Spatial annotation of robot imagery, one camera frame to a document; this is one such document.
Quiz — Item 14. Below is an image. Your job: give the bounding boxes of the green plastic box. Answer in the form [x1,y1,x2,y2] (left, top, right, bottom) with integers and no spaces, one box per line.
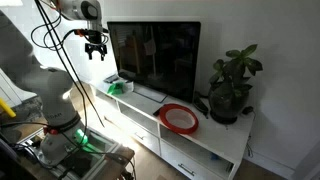
[107,81,126,96]

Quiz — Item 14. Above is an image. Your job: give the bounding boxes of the thin black power cord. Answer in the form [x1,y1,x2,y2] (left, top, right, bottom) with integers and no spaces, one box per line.
[246,114,257,159]

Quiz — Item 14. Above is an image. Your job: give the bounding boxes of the long black remote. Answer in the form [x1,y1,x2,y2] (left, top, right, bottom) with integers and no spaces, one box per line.
[193,91,210,119]

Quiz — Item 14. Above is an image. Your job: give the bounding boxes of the yellow handle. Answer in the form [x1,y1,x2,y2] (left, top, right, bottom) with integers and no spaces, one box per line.
[0,98,17,118]

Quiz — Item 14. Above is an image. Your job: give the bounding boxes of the white paper box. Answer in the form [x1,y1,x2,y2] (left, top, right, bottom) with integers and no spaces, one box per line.
[122,79,135,93]

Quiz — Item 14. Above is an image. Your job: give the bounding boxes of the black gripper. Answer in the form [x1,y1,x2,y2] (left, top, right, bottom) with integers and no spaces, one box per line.
[84,32,108,62]

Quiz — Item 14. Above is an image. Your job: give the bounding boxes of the white TV stand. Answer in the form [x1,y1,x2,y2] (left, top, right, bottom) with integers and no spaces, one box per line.
[89,79,255,180]

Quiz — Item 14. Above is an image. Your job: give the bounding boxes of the black flat screen TV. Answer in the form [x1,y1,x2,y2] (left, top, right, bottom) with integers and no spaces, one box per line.
[107,21,202,104]

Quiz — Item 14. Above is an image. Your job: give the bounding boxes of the white panel door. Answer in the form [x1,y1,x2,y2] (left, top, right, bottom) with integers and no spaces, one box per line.
[0,66,38,108]

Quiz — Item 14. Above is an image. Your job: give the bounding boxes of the green potted plant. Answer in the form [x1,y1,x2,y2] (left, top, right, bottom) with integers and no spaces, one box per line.
[208,43,264,125]

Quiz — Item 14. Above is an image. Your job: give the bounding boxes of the black base cables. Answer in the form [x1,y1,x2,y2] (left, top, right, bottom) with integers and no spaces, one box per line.
[0,121,138,180]

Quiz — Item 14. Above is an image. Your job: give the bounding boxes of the small black remote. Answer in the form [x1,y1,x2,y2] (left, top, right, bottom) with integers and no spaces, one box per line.
[152,106,163,117]

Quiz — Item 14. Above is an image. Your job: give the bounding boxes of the red cable clip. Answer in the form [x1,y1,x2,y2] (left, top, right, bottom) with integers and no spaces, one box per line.
[42,125,61,136]

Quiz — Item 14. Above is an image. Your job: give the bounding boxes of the metal robot base platform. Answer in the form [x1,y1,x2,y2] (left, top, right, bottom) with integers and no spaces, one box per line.
[19,128,136,180]

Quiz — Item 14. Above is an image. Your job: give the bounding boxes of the silver drawer handle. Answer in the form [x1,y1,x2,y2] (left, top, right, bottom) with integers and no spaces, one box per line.
[178,162,196,177]
[133,131,145,141]

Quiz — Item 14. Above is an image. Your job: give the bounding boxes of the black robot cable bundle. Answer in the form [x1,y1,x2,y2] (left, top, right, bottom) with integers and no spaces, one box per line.
[30,0,111,148]

